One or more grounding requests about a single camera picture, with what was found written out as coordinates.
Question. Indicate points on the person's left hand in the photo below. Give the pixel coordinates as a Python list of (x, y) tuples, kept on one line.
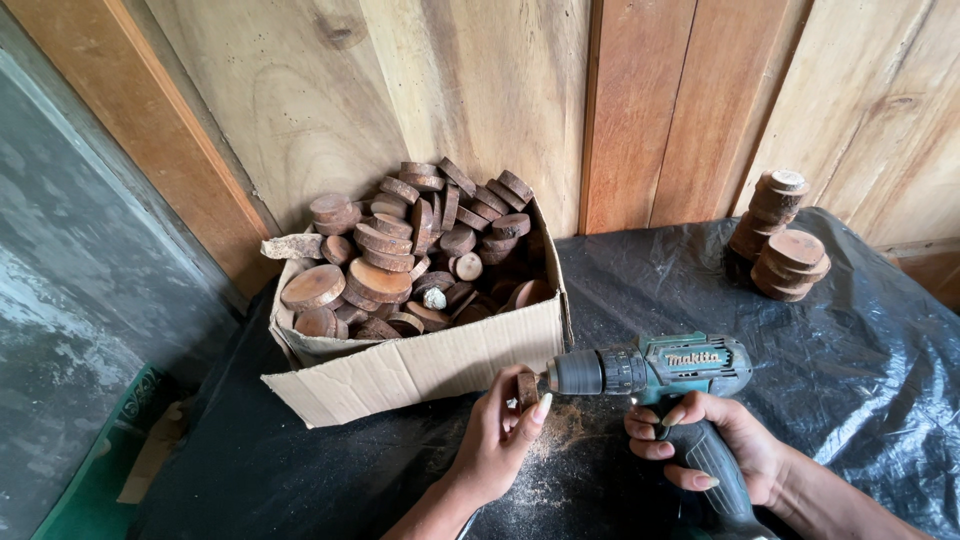
[(487, 450)]

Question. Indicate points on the person's right hand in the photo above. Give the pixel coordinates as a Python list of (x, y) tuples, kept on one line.
[(739, 450)]

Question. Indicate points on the small brown wooden disc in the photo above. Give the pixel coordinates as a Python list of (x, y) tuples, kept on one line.
[(526, 390)]

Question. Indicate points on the sawdust patch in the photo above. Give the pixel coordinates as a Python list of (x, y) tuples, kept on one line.
[(559, 431)]

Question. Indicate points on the open cardboard box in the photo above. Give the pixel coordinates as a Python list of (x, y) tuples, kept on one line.
[(420, 365)]

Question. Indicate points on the black plastic sheet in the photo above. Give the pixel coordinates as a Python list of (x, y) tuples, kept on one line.
[(825, 375)]

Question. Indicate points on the pale wood chunk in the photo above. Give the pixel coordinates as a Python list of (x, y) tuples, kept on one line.
[(434, 298)]

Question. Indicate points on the short stack of wide discs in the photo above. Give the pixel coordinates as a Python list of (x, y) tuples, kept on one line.
[(791, 262)]

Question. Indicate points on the heap of brown wooden discs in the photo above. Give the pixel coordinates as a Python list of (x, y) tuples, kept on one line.
[(382, 259)]

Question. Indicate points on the tall stack of wooden discs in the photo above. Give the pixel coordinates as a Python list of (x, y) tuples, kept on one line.
[(769, 206)]

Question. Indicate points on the rough bark piece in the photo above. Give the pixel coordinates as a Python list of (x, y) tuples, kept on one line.
[(292, 246)]

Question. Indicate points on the tan cardboard scrap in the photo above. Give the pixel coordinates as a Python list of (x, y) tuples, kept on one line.
[(154, 454)]

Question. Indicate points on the green patterned mat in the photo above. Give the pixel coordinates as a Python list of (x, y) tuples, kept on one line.
[(90, 487)]

